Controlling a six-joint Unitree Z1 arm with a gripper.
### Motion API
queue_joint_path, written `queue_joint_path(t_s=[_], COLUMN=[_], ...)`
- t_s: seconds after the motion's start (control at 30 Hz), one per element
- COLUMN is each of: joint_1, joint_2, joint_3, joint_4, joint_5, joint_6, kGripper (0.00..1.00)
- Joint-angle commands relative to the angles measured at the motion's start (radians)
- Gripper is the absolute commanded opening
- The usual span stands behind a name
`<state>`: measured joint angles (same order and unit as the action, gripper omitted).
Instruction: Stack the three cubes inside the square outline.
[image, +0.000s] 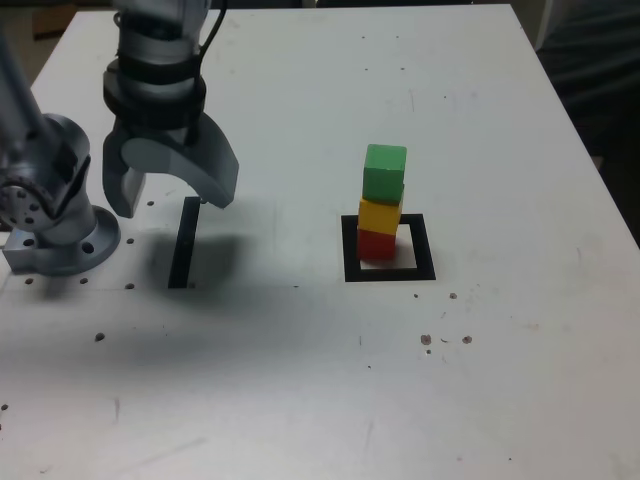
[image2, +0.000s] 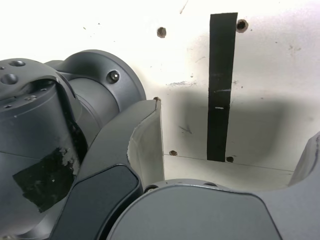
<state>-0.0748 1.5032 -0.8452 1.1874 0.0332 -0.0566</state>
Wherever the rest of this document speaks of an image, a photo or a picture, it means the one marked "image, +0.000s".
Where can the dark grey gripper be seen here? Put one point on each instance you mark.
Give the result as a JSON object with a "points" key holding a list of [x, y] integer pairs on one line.
{"points": [[160, 132]]}

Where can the yellow cube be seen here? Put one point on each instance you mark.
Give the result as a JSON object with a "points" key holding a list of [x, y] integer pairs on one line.
{"points": [[377, 217]]}

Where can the green cube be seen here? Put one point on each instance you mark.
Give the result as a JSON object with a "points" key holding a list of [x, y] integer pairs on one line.
{"points": [[384, 175]]}

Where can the red cube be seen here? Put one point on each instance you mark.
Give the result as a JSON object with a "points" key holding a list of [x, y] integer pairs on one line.
{"points": [[375, 245]]}

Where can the black tape square outline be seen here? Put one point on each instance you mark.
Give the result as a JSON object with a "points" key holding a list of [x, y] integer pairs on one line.
{"points": [[425, 250]]}

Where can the black tape strip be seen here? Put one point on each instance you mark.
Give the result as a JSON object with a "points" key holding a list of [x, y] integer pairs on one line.
{"points": [[180, 250]]}

